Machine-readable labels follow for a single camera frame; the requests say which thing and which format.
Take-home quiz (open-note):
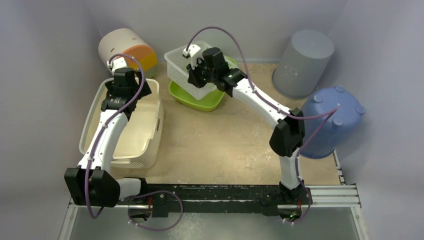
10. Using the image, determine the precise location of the green plastic tray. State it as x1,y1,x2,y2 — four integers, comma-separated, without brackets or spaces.
168,56,239,113

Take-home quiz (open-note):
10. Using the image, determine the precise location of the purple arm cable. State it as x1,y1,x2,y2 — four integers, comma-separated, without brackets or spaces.
185,26,339,226
84,53,184,232

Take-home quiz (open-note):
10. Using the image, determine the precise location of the aluminium frame rail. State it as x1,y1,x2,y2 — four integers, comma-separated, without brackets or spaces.
72,155,360,225

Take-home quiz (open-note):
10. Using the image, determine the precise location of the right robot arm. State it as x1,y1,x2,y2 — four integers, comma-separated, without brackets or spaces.
182,44,305,204

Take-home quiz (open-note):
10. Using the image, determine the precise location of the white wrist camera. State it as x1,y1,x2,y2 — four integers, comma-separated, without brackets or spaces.
182,43,211,70
106,57,128,75

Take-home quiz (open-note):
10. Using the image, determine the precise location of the white orange yellow cylinder container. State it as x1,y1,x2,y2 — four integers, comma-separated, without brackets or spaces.
97,28,158,79

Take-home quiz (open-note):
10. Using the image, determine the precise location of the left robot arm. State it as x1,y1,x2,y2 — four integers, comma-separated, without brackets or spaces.
64,67,152,209

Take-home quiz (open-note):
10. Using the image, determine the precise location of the blue plastic bucket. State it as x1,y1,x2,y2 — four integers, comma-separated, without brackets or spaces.
300,85,366,159

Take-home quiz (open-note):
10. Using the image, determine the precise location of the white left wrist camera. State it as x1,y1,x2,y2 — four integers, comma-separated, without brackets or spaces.
106,57,128,75

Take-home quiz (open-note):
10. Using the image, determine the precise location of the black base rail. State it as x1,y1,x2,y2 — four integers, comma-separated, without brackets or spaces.
117,178,314,223

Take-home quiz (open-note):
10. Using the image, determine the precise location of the grey plastic bucket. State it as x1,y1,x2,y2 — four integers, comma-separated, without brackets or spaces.
272,29,335,99

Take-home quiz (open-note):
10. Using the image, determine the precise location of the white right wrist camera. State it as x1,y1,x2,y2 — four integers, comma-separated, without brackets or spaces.
182,43,211,70

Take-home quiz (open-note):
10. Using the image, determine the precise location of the cream perforated laundry basket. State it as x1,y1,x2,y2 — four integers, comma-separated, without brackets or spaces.
79,78,164,169

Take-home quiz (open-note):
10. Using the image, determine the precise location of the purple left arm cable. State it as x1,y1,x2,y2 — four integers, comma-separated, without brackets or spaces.
84,53,184,232

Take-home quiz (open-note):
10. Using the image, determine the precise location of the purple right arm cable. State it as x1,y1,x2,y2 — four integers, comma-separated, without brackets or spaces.
185,26,339,226

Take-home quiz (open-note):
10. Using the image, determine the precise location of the white perforated basket tray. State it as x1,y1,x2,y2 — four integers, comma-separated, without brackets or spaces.
164,45,218,100

